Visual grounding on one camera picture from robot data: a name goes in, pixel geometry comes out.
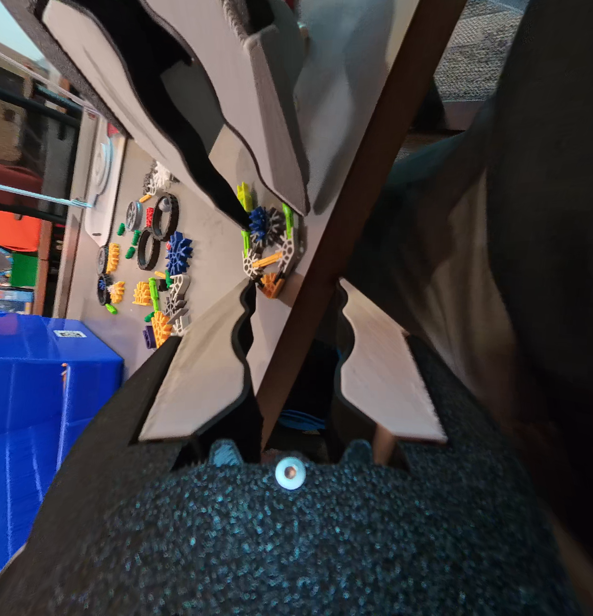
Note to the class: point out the blue printed box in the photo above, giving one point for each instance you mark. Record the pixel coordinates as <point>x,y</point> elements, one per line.
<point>7,299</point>

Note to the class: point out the interlocked blue grey snowflake connectors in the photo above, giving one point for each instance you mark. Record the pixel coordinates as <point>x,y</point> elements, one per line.
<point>265,224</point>

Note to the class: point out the dark teal cloth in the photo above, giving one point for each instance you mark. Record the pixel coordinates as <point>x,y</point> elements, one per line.
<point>431,163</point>

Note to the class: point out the white tray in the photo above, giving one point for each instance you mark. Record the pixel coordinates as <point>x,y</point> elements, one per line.
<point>111,216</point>

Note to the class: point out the yellow connector with clear connector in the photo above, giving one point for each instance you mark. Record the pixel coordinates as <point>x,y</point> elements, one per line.
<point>117,292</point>

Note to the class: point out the large blue connector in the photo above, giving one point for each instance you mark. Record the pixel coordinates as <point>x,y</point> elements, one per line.
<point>179,252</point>

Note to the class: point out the white snowflake connector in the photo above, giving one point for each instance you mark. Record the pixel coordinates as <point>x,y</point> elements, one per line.
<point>162,175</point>

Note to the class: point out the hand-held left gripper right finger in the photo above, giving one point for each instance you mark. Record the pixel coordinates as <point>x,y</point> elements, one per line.
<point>388,385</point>

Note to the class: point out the grey round disc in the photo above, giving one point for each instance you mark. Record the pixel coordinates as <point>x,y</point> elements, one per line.
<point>104,168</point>

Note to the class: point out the grey wheel hub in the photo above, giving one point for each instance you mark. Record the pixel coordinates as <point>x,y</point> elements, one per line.
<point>133,215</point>

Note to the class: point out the green box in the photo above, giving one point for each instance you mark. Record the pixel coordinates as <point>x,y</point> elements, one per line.
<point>24,269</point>

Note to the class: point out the black rubber tire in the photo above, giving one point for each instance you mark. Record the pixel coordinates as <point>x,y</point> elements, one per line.
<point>175,216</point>
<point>141,250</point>

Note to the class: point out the yellow fan connector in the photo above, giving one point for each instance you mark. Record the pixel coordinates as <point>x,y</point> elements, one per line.
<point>113,256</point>
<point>161,329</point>
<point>141,293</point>

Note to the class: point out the person's black garment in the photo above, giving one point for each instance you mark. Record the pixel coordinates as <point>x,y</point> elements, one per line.
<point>556,192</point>

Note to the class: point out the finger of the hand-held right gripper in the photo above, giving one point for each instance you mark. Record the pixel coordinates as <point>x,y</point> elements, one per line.
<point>94,62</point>
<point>277,120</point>

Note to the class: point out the grey wheel with black tire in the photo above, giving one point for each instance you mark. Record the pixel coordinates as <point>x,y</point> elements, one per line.
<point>102,260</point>

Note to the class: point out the red fan connector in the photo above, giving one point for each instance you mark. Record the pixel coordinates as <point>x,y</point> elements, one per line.
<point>148,218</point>

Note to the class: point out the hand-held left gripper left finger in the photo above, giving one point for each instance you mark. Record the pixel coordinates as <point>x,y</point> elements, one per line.
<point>200,385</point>

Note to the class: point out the purple connector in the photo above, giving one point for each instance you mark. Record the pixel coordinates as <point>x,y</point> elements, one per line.
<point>149,337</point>

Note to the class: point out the small dark grey snowflake connector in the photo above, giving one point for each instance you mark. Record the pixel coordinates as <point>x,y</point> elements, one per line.
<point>149,183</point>

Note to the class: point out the light grey connector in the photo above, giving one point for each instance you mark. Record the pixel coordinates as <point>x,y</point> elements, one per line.
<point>178,286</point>
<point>180,321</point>

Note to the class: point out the green rod with lime clip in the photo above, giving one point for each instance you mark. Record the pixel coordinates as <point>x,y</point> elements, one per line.
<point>245,197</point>
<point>287,221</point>

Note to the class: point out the blue plastic bin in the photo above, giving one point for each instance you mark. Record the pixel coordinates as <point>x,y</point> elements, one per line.
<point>36,409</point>

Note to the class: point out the black tire holding small connectors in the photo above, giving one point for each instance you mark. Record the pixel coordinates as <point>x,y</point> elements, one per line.
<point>102,288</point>

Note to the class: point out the yellow grey connector rod assembly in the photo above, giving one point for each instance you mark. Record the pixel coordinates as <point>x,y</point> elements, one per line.
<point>277,260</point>

